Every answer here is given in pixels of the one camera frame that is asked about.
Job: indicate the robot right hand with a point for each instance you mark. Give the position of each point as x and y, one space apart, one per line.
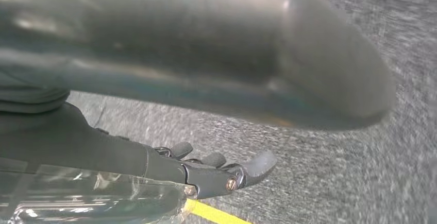
170 45

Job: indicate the yellow floor tape square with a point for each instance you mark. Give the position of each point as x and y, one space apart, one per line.
215 214

